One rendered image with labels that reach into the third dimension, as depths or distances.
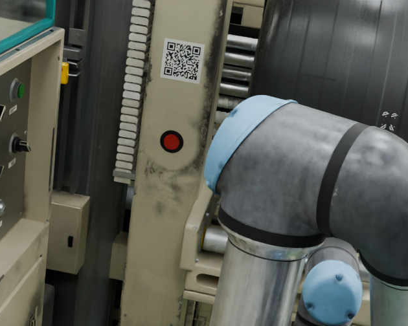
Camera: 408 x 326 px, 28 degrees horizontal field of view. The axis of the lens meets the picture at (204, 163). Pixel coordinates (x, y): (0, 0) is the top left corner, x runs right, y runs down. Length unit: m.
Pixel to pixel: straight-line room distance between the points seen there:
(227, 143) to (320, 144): 0.10
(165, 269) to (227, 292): 0.81
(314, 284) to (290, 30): 0.46
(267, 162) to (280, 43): 0.56
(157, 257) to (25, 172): 0.33
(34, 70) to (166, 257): 0.47
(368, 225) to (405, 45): 0.62
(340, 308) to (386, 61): 0.44
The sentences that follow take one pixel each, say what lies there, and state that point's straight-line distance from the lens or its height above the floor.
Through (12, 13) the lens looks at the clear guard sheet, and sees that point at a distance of 1.27.
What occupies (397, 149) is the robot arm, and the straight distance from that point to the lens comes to 0.78.
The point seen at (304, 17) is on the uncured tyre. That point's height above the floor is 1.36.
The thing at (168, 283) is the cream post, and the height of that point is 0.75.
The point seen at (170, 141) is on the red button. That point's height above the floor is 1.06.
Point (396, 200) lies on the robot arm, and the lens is 0.76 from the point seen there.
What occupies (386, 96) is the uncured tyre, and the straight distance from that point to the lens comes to 1.32.
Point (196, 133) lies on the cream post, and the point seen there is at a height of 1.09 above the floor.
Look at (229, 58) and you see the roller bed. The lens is 1.90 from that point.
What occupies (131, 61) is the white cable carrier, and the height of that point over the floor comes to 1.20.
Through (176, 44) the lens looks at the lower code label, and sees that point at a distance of 1.50.
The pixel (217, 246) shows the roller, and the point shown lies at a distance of 1.54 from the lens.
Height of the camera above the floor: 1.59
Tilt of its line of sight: 21 degrees down
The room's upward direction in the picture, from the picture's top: 8 degrees clockwise
